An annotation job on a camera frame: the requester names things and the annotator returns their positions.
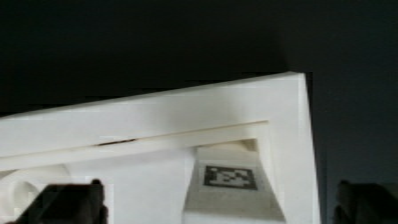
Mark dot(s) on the white front fence rail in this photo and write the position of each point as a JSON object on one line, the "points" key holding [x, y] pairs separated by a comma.
{"points": [[257, 99]]}

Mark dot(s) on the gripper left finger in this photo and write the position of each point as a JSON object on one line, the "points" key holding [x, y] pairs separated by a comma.
{"points": [[67, 204]]}

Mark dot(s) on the white square table top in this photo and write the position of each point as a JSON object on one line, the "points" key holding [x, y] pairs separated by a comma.
{"points": [[142, 167]]}

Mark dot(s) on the white right fence rail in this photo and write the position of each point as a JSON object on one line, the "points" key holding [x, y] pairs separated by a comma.
{"points": [[289, 156]]}

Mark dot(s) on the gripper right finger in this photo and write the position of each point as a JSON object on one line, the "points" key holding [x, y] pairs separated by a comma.
{"points": [[366, 203]]}

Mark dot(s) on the white table leg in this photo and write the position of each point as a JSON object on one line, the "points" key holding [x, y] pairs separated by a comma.
{"points": [[229, 196]]}

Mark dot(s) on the white fence rail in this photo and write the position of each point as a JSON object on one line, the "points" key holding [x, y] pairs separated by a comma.
{"points": [[289, 156], [257, 99]]}

